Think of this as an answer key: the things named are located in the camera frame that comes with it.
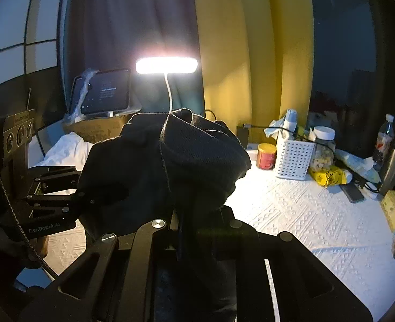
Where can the brown cardboard box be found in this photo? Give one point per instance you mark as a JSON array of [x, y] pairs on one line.
[[96, 132]]

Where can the printed wipes pack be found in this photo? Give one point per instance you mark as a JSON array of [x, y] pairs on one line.
[[358, 166]]

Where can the white desk lamp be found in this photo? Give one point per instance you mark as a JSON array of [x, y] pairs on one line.
[[167, 65]]

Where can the clear jar with white lid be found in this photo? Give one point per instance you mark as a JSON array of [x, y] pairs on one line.
[[323, 154]]

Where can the tablet with dark screen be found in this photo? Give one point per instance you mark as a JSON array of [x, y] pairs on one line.
[[106, 90]]

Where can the crumpled white cloth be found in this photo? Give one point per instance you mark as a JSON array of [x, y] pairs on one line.
[[69, 147]]

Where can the clear water bottle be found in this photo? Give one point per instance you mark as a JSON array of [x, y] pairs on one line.
[[383, 141]]

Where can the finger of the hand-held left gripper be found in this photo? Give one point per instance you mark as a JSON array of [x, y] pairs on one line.
[[56, 201], [53, 174]]

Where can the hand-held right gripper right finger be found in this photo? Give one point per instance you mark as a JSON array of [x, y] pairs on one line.
[[247, 241]]

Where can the steel tumbler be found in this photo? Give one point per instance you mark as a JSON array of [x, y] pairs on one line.
[[392, 171]]

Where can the yellow snack bag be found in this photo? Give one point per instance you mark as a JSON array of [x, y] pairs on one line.
[[328, 176]]

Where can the person's left hand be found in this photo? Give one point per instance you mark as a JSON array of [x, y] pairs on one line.
[[38, 246]]

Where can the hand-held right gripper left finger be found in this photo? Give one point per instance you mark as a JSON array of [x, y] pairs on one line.
[[163, 231]]

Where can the black charger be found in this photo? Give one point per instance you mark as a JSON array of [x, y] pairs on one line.
[[242, 136]]

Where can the white perforated plastic basket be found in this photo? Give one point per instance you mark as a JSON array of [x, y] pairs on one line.
[[294, 159]]

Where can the red candle jar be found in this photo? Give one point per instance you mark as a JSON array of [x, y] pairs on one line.
[[266, 157]]

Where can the pale plastic bottle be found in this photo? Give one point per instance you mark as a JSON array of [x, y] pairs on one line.
[[290, 120]]

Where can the small white bottle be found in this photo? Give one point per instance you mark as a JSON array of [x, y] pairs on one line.
[[348, 176]]

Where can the dark cloth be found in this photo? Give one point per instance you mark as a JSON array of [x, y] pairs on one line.
[[170, 161]]

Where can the dark grey curtain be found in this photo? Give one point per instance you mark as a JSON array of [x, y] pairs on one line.
[[116, 23]]

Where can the grey smartphone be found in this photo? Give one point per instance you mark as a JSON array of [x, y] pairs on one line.
[[351, 193]]

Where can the yellow tissue box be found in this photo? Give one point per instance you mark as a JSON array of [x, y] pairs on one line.
[[393, 209]]

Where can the yellow curtain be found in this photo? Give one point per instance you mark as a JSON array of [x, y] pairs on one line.
[[244, 57]]

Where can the dark window pane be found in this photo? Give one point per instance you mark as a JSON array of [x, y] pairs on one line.
[[345, 40]]

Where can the crumpled white tissue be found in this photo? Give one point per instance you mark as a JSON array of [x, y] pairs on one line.
[[274, 129]]

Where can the black eyeglasses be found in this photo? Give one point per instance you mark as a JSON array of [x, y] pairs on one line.
[[368, 185]]

